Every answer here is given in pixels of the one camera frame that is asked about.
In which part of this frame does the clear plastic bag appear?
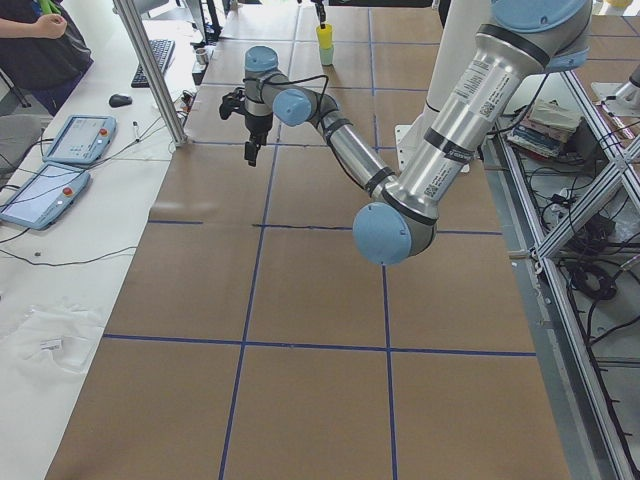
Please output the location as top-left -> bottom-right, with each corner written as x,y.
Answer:
1,303 -> 106,374

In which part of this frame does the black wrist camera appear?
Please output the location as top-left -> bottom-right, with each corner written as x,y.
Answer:
219,87 -> 246,120

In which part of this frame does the small metal cup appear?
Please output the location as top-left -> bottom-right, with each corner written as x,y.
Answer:
194,48 -> 209,66

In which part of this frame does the black computer mouse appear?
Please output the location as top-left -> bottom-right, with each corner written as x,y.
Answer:
108,94 -> 133,108

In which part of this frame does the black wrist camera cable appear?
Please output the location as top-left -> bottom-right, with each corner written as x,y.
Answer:
242,73 -> 331,109

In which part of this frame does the stack of magazines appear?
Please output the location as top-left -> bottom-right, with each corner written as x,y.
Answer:
506,100 -> 583,158

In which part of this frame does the upper blue teach pendant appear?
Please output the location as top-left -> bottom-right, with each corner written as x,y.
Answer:
43,115 -> 117,166

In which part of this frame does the black keyboard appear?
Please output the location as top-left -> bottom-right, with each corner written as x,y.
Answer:
130,38 -> 177,89

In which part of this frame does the aluminium side frame rail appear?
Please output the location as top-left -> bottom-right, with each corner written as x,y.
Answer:
482,60 -> 639,479

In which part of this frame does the green plastic cup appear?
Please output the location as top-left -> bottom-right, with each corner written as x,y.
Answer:
319,46 -> 334,66

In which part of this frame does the lower blue teach pendant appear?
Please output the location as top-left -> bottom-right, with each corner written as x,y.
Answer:
1,162 -> 91,231

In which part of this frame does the person in dark clothes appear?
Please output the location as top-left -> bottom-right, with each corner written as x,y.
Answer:
1,0 -> 93,116

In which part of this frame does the yellow plastic cup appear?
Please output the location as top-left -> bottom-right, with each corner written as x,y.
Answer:
316,23 -> 333,50

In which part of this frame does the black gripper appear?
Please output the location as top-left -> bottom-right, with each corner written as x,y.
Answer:
244,113 -> 273,167

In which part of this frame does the blue teach pendant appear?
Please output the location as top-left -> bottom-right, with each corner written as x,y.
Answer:
43,115 -> 117,166
1,162 -> 91,231

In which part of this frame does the aluminium frame post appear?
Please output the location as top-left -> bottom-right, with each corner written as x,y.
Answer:
114,0 -> 187,147

